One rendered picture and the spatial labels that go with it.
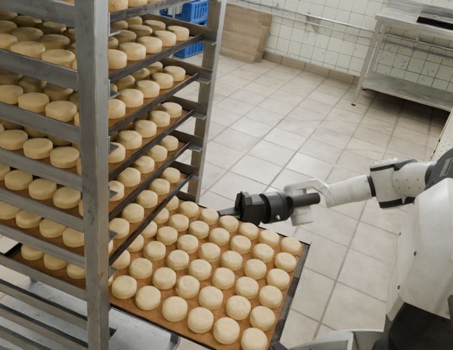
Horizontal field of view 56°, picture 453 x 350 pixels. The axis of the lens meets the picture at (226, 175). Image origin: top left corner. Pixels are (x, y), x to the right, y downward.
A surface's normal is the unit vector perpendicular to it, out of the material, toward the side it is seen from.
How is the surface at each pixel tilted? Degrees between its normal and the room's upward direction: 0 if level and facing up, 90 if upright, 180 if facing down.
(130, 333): 0
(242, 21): 70
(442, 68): 90
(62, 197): 0
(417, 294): 86
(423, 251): 62
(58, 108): 0
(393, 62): 90
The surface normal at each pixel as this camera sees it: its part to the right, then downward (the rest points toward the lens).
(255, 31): -0.35, 0.09
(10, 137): 0.14, -0.84
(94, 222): -0.35, 0.45
